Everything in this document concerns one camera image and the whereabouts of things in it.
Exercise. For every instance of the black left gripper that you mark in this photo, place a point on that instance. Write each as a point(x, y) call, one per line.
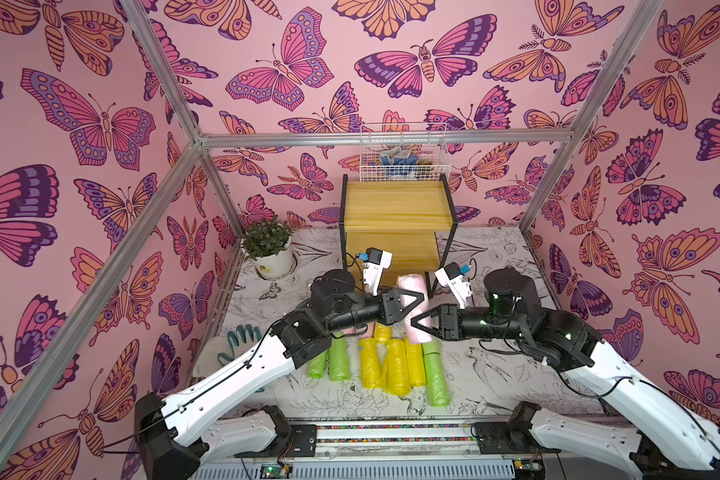
point(396, 313)

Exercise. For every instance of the green roll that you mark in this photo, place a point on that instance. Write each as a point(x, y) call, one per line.
point(317, 366)
point(437, 389)
point(339, 364)

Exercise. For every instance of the yellow roll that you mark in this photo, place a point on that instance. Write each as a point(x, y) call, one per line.
point(395, 372)
point(415, 363)
point(370, 366)
point(382, 333)

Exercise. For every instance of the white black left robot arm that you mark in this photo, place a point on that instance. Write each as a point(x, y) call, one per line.
point(179, 433)

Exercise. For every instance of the white green work glove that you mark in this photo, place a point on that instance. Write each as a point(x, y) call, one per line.
point(234, 348)

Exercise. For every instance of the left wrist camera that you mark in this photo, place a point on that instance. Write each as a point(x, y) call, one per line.
point(374, 263)

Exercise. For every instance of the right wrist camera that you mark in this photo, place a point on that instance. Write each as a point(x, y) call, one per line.
point(453, 277)

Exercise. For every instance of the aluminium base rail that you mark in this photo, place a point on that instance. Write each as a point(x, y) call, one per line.
point(390, 447)

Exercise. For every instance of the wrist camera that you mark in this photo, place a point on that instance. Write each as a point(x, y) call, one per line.
point(374, 263)
point(453, 277)

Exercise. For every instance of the potted green plant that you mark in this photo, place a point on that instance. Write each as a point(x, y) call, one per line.
point(268, 244)

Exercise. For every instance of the white wire basket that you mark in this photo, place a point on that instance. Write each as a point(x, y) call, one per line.
point(400, 153)

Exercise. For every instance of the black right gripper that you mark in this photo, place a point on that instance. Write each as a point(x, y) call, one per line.
point(447, 320)

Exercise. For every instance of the wooden three-tier shelf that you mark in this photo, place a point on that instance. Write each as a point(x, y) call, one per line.
point(415, 221)

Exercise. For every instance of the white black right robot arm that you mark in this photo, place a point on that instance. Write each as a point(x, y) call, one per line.
point(664, 439)

